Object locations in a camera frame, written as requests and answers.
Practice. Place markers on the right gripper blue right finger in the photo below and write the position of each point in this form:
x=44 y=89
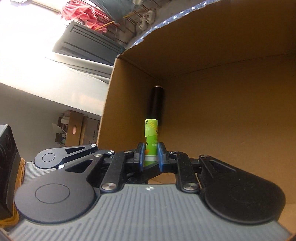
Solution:
x=163 y=158

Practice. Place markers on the pink hanging cloth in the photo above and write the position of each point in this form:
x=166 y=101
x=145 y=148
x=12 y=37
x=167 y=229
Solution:
x=92 y=17

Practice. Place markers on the brown cardboard box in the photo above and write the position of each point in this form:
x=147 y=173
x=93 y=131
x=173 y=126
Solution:
x=228 y=71

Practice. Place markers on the blue star-patterned cover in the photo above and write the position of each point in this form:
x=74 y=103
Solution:
x=169 y=14

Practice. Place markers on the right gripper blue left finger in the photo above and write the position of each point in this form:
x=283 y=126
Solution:
x=139 y=156

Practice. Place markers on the black cylindrical tube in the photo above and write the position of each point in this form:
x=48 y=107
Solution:
x=156 y=104

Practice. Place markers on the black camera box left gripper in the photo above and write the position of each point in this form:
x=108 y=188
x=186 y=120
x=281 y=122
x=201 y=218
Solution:
x=10 y=161

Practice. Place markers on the green lip balm tube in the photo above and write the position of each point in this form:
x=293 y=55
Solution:
x=151 y=146

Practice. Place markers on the grey-blue hanging quilt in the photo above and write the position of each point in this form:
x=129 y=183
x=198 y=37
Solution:
x=116 y=9

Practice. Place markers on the dark grey cabinet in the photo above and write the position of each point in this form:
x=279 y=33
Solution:
x=82 y=42

